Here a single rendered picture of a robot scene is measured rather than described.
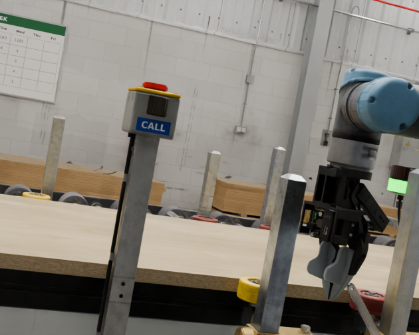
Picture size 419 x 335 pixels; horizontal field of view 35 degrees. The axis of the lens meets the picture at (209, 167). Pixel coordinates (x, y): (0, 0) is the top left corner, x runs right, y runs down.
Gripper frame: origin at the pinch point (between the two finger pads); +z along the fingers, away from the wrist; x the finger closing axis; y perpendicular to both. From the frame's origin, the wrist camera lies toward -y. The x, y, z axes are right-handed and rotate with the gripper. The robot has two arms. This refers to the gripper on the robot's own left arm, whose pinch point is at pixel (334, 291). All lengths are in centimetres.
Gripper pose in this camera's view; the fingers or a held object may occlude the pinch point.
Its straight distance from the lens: 110.1
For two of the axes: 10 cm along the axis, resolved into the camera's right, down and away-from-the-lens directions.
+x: 6.0, 1.5, -7.8
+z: -1.8, 9.8, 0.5
